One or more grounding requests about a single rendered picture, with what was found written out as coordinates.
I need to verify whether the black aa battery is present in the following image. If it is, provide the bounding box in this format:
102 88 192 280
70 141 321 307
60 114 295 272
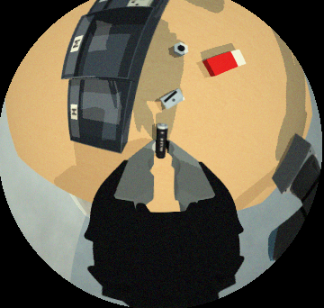
156 123 168 159

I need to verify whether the dark grey rack of bins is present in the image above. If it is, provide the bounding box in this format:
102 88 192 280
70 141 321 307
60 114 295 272
61 0 169 154

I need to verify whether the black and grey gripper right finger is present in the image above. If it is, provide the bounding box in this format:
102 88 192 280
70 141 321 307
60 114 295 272
166 140 244 234

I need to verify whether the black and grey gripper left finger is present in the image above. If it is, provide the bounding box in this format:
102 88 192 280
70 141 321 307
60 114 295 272
84 140 157 241

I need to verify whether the red and white eraser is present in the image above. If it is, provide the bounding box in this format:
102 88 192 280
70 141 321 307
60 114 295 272
202 50 246 77

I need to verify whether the grey hex nut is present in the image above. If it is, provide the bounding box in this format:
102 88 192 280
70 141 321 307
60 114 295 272
173 42 188 57

